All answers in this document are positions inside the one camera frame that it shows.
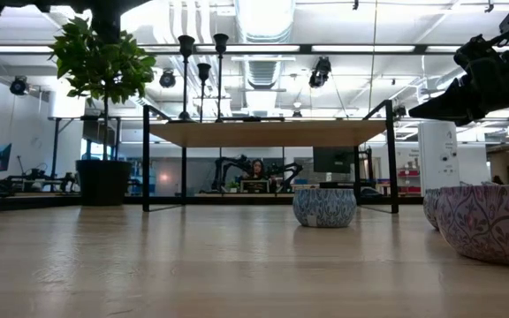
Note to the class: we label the tall black metal candlestick holder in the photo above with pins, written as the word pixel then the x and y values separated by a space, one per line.
pixel 220 42

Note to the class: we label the purple patterned candle tin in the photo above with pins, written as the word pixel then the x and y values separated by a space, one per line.
pixel 488 225

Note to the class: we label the wooden shelf black metal frame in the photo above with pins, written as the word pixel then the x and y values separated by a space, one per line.
pixel 268 134

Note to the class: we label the blue patterned candle tin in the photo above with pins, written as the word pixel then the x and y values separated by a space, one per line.
pixel 324 209

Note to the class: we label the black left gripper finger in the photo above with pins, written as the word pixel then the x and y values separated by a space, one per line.
pixel 104 17

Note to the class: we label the black monitor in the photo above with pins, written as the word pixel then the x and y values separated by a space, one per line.
pixel 334 160

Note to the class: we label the person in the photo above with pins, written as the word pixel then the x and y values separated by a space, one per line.
pixel 258 170

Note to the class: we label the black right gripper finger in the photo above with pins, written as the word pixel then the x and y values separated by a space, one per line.
pixel 451 103

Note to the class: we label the black metal rig frame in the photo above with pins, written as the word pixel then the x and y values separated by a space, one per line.
pixel 38 201

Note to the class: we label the green potted plant black pot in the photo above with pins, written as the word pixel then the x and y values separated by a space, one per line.
pixel 102 181

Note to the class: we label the blue screen monitor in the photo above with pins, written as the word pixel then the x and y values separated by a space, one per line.
pixel 2 156

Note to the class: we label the white tall appliance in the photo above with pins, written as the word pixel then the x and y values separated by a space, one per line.
pixel 438 154

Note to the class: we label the black ceiling spotlight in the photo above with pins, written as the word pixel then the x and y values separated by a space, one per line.
pixel 167 79
pixel 18 86
pixel 320 73

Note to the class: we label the red storage rack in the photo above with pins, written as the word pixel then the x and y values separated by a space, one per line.
pixel 409 181

